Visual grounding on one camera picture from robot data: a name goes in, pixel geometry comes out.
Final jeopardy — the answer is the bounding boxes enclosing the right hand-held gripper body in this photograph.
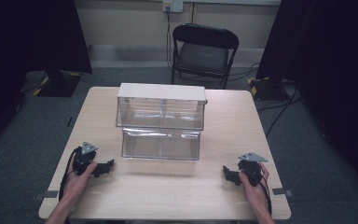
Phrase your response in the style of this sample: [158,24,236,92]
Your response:
[236,151,269,188]

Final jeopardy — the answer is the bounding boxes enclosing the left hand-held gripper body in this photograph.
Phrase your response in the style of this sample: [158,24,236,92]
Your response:
[72,141,100,176]

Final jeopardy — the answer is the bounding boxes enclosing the person's left hand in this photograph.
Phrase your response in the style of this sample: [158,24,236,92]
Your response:
[62,157,99,203]

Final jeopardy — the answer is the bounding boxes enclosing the person's right hand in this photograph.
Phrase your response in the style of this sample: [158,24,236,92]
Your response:
[238,162,272,208]

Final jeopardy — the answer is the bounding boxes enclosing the clear plastic drawer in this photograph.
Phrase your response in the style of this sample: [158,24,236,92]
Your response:
[120,127,202,161]

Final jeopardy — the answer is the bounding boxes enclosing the black stand base striped tape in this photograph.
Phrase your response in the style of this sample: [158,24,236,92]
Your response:
[246,76,292,102]
[33,69,83,98]

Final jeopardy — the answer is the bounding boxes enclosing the clear drawer cabinet white top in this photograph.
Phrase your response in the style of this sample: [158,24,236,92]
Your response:
[115,82,208,132]

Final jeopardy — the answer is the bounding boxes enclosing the black folding chair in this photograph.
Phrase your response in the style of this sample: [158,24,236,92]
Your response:
[170,22,241,91]

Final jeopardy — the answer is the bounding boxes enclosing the dark curtain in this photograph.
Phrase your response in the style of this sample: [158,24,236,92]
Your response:
[255,0,358,202]
[0,0,93,157]

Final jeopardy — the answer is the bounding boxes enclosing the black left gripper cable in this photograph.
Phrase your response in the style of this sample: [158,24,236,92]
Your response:
[58,147,81,202]

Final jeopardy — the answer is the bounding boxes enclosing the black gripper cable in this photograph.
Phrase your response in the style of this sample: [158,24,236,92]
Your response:
[251,170,274,217]
[58,147,81,202]

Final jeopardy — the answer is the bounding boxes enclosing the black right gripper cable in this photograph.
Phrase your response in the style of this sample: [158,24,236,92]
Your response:
[251,170,274,217]

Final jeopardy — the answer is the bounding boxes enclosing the black floor cables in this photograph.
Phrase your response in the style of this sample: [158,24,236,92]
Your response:
[227,61,304,138]

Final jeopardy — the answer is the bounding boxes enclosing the black cable from outlet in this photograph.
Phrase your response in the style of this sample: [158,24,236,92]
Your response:
[165,5,175,74]

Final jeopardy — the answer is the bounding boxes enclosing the white wall outlet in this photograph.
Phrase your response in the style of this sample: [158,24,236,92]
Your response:
[162,0,185,14]

